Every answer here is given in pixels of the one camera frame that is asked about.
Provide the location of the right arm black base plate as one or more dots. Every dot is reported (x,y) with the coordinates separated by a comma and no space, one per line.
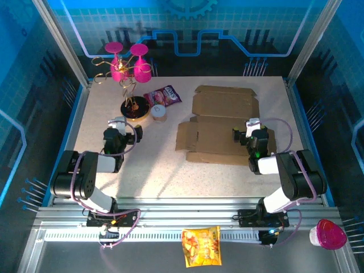
(247,217)

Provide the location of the white cup pink lid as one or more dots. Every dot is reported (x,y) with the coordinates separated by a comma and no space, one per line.
(330,234)

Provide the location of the aluminium frame front beam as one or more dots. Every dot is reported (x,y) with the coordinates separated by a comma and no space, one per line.
(187,211)

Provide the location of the yellow snack bag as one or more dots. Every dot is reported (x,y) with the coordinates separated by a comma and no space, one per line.
(201,247)

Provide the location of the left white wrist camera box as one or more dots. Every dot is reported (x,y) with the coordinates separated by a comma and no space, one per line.
(119,125)

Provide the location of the brown cardboard paper box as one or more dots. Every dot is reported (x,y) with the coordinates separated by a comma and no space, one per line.
(219,133)

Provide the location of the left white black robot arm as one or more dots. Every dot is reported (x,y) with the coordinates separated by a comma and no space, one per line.
(85,182)

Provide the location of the aluminium frame post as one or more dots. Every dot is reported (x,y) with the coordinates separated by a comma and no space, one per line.
(59,39)
(312,37)

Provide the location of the small tin can white lid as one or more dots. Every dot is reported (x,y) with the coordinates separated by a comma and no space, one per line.
(158,112)

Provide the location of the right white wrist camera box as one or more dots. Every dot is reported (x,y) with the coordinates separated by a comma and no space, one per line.
(252,126)

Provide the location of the pink wine glass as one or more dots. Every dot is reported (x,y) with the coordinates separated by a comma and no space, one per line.
(118,74)
(141,75)

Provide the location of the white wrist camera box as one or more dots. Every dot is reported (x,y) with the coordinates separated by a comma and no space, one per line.
(119,125)
(252,126)

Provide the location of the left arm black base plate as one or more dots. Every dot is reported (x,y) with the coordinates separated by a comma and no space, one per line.
(128,219)

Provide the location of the purple snack packet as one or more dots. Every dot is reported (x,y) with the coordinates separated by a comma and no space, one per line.
(162,96)

